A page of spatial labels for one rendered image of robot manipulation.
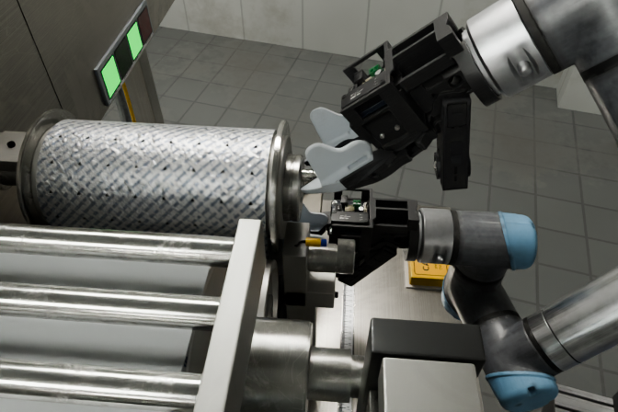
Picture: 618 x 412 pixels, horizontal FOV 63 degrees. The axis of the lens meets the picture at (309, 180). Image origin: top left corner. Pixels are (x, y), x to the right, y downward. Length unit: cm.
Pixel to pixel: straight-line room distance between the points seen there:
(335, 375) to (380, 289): 59
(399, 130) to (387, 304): 48
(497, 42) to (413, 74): 7
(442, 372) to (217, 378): 9
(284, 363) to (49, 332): 13
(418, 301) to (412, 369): 67
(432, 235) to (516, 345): 17
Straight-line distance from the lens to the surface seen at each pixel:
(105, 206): 56
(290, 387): 32
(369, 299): 90
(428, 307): 90
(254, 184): 51
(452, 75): 46
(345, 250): 57
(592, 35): 44
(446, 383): 24
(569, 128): 299
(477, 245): 69
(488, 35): 44
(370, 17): 313
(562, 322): 70
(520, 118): 296
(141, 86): 153
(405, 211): 68
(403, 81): 45
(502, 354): 72
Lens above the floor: 165
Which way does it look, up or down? 44 degrees down
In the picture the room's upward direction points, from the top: straight up
